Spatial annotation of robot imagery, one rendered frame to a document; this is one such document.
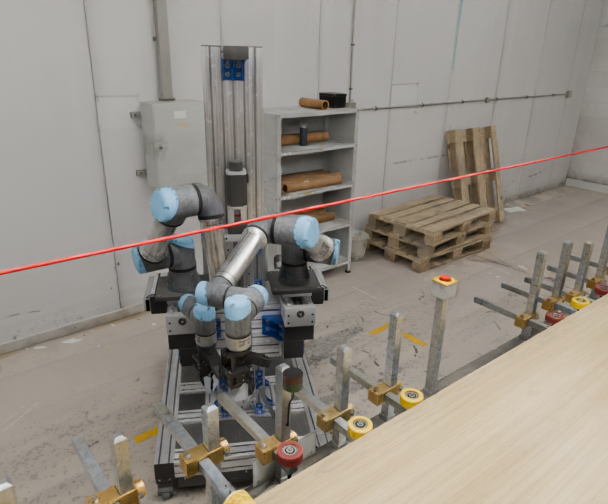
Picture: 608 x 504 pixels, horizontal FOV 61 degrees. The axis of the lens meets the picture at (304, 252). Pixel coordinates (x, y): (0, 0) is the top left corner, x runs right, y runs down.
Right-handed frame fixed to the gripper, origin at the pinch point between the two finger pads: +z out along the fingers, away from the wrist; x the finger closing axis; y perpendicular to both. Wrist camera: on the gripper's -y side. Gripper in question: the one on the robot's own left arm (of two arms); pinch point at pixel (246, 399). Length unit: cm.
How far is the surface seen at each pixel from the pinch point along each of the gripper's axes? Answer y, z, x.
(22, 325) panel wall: 29, 84, -255
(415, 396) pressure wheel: -55, 10, 22
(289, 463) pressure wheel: -2.2, 11.3, 20.1
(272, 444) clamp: -3.9, 13.5, 8.8
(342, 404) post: -32.5, 11.2, 9.3
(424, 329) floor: -225, 102, -105
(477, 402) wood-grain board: -71, 11, 36
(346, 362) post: -33.2, -5.4, 9.2
